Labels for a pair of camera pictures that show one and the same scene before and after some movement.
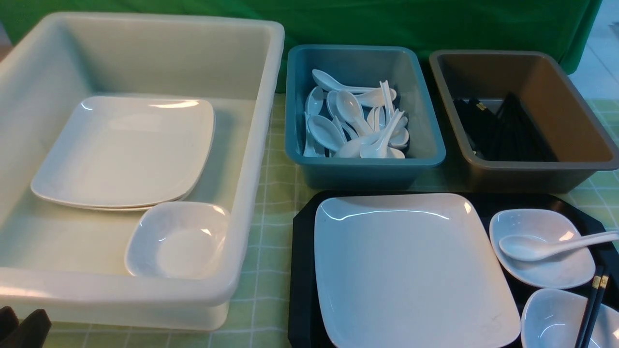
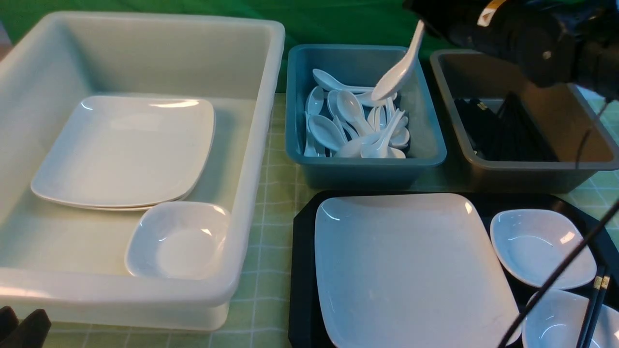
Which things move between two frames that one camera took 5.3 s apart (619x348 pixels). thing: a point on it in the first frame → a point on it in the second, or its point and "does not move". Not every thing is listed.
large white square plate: [409, 270] does not move
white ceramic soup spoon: [525, 248] → [393, 79]
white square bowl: [561, 271] does not move
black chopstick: [596, 279] does not move
